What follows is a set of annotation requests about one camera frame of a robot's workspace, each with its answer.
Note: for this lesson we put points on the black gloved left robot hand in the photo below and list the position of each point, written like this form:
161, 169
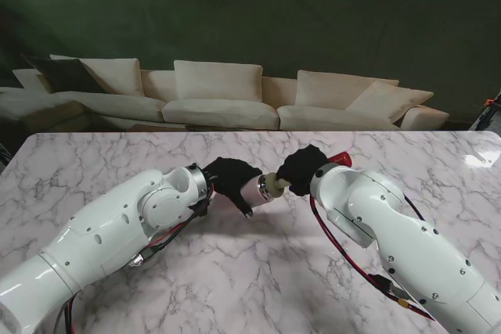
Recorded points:
231, 175

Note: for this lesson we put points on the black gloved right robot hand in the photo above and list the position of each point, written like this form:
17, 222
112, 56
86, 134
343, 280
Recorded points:
301, 166

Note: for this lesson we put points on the pink thermos body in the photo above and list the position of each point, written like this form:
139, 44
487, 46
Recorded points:
254, 193

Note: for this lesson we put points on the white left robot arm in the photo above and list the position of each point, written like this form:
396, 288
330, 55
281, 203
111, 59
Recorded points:
98, 240

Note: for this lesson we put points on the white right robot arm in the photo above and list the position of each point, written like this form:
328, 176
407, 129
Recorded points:
411, 240

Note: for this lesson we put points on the cream sofa seat cushion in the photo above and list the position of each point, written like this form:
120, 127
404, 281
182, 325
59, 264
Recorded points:
219, 113
332, 119
113, 107

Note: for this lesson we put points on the cream fabric sofa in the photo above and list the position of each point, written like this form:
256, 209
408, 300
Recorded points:
219, 113

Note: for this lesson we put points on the cream sofa back pillow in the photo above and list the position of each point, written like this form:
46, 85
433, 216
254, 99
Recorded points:
117, 76
329, 89
217, 80
391, 101

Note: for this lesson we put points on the dark grey throw pillow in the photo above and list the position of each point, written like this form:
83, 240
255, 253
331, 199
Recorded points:
70, 76

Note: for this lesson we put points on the black stand with orange clip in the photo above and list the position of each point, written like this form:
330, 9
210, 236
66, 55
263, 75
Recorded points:
489, 113

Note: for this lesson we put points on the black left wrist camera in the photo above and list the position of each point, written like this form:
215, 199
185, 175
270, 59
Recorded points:
197, 209

